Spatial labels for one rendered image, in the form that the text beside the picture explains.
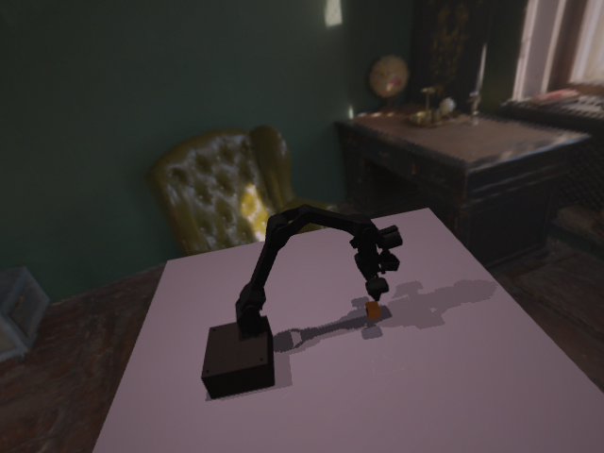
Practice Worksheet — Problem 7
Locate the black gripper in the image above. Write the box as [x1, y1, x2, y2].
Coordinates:
[354, 253, 389, 301]

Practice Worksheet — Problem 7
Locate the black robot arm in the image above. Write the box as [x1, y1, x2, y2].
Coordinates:
[236, 204, 402, 339]

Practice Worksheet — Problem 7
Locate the orange block with black square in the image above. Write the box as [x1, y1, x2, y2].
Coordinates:
[365, 300, 380, 320]

